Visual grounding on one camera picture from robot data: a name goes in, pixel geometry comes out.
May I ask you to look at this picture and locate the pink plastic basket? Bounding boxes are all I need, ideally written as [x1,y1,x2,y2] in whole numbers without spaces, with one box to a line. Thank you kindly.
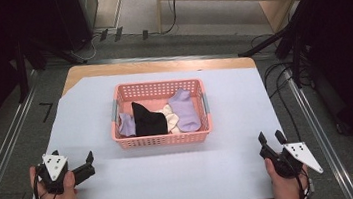
[105,73,216,153]

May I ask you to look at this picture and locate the person's right hand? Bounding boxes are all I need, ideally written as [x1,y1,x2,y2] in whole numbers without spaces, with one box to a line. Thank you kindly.
[264,153,313,199]

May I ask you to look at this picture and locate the small purple sock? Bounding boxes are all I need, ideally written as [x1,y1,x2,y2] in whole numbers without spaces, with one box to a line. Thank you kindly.
[116,110,138,139]

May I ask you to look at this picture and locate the white floor cable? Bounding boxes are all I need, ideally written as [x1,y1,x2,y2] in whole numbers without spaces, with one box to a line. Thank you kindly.
[67,33,105,64]

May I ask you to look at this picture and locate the black sock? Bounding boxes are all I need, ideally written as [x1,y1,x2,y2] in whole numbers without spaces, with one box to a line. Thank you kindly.
[131,98,170,139]

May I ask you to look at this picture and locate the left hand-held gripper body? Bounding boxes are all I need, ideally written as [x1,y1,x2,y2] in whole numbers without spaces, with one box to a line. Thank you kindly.
[33,150,76,198]

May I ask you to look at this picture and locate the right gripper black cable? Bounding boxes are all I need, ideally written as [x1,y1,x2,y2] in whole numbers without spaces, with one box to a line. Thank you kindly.
[291,164,315,199]

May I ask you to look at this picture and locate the large purple sock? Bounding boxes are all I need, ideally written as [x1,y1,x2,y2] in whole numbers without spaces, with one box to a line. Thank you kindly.
[165,86,203,135]

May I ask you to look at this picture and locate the black metal stand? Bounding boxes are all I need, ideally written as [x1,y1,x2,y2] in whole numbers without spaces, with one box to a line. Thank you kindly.
[11,35,52,104]

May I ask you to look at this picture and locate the wooden shelf unit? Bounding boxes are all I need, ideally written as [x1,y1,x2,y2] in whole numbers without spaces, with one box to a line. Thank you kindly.
[154,0,317,48]

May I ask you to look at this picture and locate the cream sock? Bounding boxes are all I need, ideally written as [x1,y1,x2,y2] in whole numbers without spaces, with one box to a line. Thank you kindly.
[154,102,182,137]

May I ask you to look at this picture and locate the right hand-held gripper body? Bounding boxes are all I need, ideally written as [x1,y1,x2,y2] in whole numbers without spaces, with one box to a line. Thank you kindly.
[258,139,325,182]

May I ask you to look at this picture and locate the hanging black cable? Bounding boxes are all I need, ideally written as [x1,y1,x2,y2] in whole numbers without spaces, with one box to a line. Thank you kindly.
[156,0,184,36]

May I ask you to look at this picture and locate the black stand leg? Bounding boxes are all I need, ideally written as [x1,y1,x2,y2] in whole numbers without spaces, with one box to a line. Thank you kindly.
[234,27,294,59]

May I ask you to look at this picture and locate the dark cabinet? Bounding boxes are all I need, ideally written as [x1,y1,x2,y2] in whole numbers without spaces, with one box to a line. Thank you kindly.
[50,0,105,56]

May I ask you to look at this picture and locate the black floor cables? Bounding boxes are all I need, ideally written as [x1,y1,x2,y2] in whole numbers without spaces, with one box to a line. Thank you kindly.
[249,28,320,148]

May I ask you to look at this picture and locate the white table sheet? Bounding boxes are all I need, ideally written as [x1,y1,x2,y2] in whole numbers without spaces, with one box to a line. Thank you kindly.
[10,55,292,199]

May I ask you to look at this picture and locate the wooden table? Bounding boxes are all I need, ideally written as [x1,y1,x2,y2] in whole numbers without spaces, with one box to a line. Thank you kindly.
[9,44,276,199]

